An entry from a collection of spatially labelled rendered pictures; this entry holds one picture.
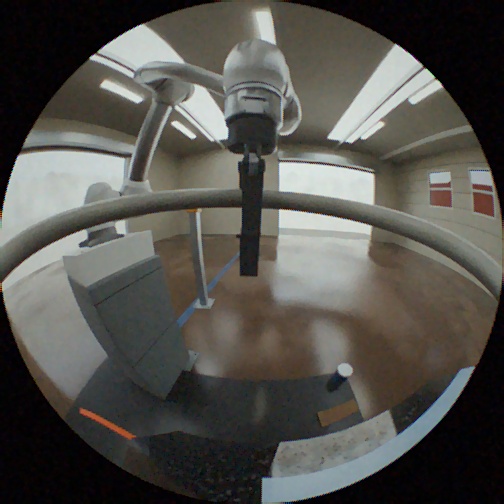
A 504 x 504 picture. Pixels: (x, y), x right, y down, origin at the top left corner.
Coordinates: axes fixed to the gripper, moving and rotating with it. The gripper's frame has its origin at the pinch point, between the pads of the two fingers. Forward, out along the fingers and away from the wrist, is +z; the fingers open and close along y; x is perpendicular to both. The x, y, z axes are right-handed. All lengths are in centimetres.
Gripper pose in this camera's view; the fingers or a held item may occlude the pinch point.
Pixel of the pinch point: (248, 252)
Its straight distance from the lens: 25.3
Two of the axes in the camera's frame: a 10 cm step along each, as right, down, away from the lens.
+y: 0.4, 3.9, -9.2
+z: -0.3, 9.2, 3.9
